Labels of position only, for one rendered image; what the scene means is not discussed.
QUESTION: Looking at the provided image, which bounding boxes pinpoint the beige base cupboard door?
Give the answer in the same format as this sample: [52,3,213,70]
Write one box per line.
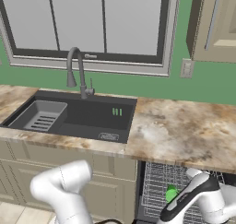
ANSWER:
[80,173,136,224]
[0,159,63,209]

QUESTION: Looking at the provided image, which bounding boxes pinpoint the dishwasher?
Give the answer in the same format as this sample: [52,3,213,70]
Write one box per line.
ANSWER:
[134,159,236,224]

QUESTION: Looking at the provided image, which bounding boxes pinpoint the green cup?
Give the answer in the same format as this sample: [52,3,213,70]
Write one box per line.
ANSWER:
[165,184,181,205]

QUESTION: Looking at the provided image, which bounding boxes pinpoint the dark grey sink basin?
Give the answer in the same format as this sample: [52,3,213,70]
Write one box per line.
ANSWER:
[0,89,138,145]

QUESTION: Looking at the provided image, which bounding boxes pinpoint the grey curved faucet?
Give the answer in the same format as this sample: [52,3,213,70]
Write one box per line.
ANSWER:
[66,46,96,100]

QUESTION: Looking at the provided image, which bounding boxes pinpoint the beige fixed drawer front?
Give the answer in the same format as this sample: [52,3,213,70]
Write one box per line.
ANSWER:
[90,153,138,182]

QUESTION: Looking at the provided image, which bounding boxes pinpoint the grey sink drain tray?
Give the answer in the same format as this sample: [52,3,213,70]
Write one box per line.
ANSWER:
[8,100,68,134]

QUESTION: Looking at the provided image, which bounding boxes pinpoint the dark framed window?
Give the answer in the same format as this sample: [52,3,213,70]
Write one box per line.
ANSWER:
[0,0,182,78]

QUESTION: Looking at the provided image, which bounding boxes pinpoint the beige wall outlet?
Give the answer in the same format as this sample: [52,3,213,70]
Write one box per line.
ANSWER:
[180,58,195,79]

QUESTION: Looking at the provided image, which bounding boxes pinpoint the white wire dishwasher rack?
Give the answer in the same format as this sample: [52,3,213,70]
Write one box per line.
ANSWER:
[141,161,230,224]

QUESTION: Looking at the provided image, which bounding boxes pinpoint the grey cupboard door handle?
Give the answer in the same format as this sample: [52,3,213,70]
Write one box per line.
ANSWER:
[204,0,221,52]

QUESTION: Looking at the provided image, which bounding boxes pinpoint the beige wall cupboard door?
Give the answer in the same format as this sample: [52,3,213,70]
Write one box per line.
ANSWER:
[186,0,236,64]

